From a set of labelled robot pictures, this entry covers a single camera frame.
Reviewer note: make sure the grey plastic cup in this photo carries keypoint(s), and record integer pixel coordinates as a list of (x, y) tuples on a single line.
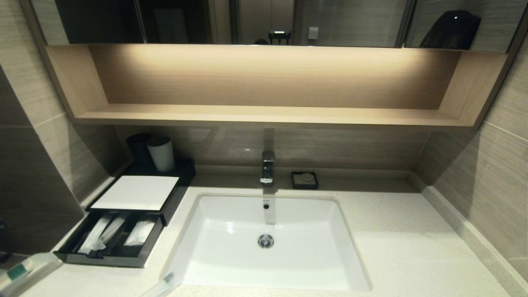
[(161, 156)]

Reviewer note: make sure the wooden wall shelf niche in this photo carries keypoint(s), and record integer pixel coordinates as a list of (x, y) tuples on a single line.
[(268, 115)]

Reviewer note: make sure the small item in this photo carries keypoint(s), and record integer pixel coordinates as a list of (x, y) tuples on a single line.
[(167, 279)]

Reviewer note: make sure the round white soap bar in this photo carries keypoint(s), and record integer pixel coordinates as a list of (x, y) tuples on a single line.
[(307, 177)]

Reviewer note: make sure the black tumbler cup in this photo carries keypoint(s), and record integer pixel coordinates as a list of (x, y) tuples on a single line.
[(138, 149)]

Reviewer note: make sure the chrome sink faucet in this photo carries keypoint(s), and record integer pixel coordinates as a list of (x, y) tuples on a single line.
[(267, 165)]

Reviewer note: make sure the toothbrush with green label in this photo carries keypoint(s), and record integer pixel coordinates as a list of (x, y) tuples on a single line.
[(17, 272), (113, 229)]

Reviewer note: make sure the white square plate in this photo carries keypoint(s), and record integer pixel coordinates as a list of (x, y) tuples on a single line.
[(136, 192)]

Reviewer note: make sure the white ceramic sink basin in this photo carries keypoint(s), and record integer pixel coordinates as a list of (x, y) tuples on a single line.
[(231, 255)]

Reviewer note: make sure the chrome sink drain stopper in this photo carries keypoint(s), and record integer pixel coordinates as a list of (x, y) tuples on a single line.
[(266, 241)]

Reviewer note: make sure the wall mirror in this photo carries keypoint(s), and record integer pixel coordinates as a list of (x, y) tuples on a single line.
[(350, 20)]

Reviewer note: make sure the black glossy wall dispenser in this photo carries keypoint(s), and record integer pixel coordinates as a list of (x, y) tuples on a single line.
[(450, 29)]

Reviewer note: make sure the black square soap dish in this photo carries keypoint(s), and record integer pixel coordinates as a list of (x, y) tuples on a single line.
[(296, 182)]

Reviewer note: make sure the long white sachet packet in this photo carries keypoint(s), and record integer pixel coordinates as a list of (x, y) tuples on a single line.
[(91, 237)]

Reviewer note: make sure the black amenity box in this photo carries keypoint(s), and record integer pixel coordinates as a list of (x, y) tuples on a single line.
[(177, 185)]

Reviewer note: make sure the black tray with white packets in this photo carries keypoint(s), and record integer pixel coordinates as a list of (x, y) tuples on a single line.
[(128, 258)]

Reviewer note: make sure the small white wrapped packet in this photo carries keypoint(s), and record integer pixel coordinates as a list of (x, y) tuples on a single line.
[(140, 233)]

